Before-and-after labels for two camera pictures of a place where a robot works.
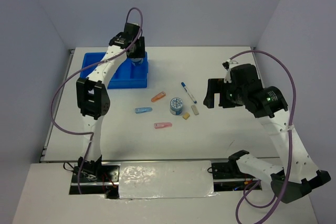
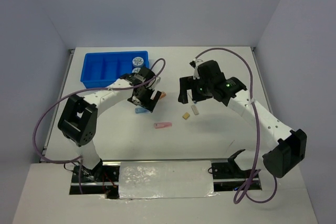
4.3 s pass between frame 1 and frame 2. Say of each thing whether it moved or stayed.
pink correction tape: stayed
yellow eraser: stayed
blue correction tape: stayed
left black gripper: moved
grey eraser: stayed
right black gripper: moved
